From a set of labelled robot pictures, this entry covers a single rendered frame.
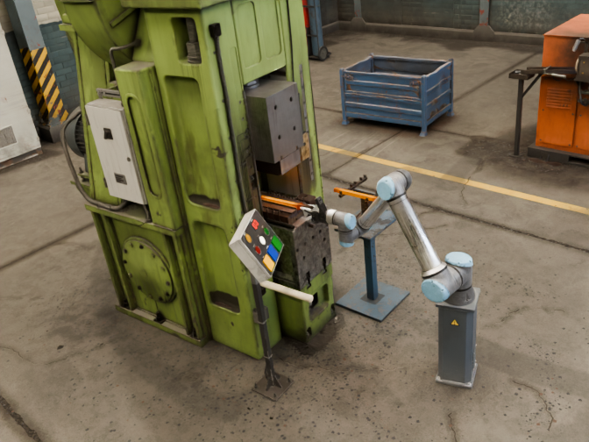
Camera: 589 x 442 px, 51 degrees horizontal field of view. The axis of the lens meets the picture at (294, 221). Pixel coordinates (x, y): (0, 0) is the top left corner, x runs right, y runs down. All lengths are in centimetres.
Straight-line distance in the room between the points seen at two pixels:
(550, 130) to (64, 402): 512
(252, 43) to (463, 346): 213
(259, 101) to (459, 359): 191
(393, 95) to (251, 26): 416
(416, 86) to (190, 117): 415
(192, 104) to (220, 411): 186
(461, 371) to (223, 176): 183
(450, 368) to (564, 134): 349
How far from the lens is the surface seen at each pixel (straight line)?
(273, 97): 355
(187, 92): 362
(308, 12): 1108
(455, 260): 353
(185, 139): 377
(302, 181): 415
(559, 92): 667
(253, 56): 362
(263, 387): 408
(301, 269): 399
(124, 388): 437
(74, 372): 466
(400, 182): 336
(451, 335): 378
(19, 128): 870
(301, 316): 420
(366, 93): 773
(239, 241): 324
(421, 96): 738
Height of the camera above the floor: 280
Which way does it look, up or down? 29 degrees down
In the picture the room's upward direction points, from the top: 7 degrees counter-clockwise
